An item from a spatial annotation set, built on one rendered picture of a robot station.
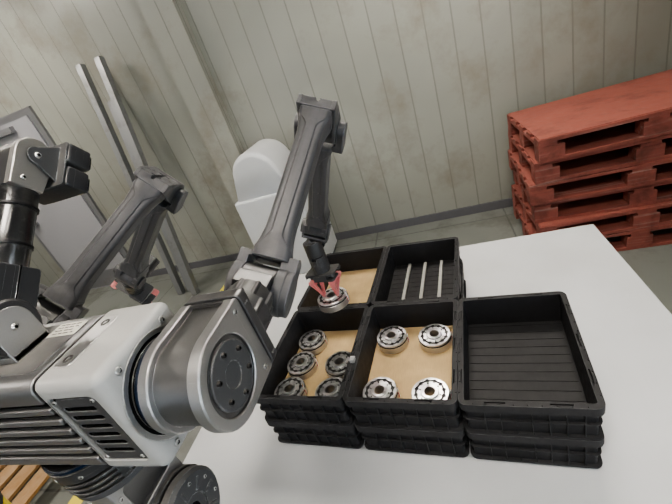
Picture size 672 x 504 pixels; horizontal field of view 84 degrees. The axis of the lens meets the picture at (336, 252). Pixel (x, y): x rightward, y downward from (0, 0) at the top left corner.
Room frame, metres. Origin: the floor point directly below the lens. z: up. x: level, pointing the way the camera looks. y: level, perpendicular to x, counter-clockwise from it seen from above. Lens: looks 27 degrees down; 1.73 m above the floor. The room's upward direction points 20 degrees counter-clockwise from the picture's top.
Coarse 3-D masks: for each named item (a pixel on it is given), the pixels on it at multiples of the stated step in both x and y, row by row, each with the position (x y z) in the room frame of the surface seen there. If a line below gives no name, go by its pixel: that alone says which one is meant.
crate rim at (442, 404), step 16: (384, 304) 1.05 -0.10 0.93; (400, 304) 1.02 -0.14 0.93; (416, 304) 1.00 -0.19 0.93; (368, 320) 1.00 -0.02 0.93; (352, 368) 0.82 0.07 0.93; (352, 400) 0.71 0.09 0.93; (368, 400) 0.69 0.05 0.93; (384, 400) 0.68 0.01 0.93; (400, 400) 0.66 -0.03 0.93; (416, 400) 0.64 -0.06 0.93; (432, 400) 0.63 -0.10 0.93; (448, 400) 0.61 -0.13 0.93
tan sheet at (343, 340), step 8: (328, 336) 1.12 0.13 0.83; (336, 336) 1.10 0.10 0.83; (344, 336) 1.09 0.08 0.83; (352, 336) 1.07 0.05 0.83; (328, 344) 1.08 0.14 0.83; (336, 344) 1.06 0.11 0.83; (344, 344) 1.05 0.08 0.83; (352, 344) 1.03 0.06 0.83; (320, 352) 1.05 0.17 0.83; (328, 352) 1.03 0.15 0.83; (320, 360) 1.01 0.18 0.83; (320, 368) 0.97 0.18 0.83; (288, 376) 0.99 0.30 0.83; (312, 376) 0.95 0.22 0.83; (320, 376) 0.94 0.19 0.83; (312, 384) 0.92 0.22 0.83; (312, 392) 0.88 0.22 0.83
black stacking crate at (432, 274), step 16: (400, 256) 1.41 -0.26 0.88; (416, 256) 1.38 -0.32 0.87; (432, 256) 1.35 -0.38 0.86; (448, 256) 1.32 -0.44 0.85; (384, 272) 1.27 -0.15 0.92; (400, 272) 1.36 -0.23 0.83; (416, 272) 1.32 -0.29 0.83; (432, 272) 1.28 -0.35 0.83; (448, 272) 1.24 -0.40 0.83; (384, 288) 1.22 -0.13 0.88; (400, 288) 1.25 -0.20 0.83; (416, 288) 1.21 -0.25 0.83; (432, 288) 1.18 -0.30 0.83; (448, 288) 1.14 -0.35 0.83
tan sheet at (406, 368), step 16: (416, 336) 0.96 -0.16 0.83; (400, 352) 0.92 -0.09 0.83; (416, 352) 0.89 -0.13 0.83; (448, 352) 0.85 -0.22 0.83; (384, 368) 0.87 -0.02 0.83; (400, 368) 0.85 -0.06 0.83; (416, 368) 0.83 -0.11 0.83; (432, 368) 0.81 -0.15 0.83; (448, 368) 0.79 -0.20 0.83; (400, 384) 0.79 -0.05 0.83; (448, 384) 0.74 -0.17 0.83
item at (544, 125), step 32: (576, 96) 2.65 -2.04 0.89; (608, 96) 2.41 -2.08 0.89; (640, 96) 2.21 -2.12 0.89; (512, 128) 2.75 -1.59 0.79; (544, 128) 2.25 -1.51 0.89; (576, 128) 2.07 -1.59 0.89; (608, 128) 2.25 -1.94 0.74; (640, 128) 1.95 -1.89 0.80; (512, 160) 2.70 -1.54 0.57; (544, 160) 2.08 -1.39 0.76; (576, 160) 2.27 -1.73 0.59; (608, 160) 2.07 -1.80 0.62; (640, 160) 1.93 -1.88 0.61; (512, 192) 2.83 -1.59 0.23; (544, 192) 2.12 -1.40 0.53; (576, 192) 2.08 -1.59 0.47; (608, 192) 2.01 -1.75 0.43; (640, 192) 1.94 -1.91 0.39; (544, 224) 2.12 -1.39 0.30; (576, 224) 2.20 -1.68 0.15; (608, 224) 2.04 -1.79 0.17; (640, 224) 1.92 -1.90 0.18
